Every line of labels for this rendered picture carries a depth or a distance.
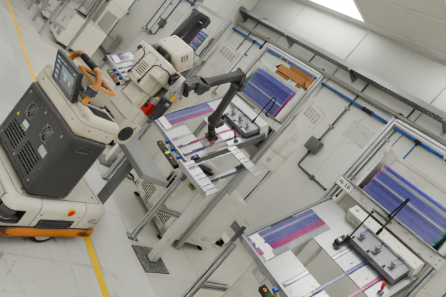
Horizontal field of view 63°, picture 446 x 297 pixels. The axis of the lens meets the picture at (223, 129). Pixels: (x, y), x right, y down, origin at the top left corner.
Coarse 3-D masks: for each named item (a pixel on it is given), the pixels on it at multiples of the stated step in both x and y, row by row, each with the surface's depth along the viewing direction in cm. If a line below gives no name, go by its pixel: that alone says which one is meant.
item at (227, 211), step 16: (160, 160) 340; (176, 176) 319; (144, 192) 336; (160, 192) 323; (176, 192) 311; (192, 192) 300; (176, 208) 304; (224, 208) 325; (240, 208) 338; (160, 224) 307; (208, 224) 325; (224, 224) 338; (192, 240) 326; (208, 240) 338
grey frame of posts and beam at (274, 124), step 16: (320, 80) 293; (304, 96) 296; (256, 112) 316; (144, 128) 323; (272, 128) 299; (240, 176) 306; (224, 192) 306; (160, 208) 277; (208, 208) 309; (144, 224) 278; (192, 224) 312
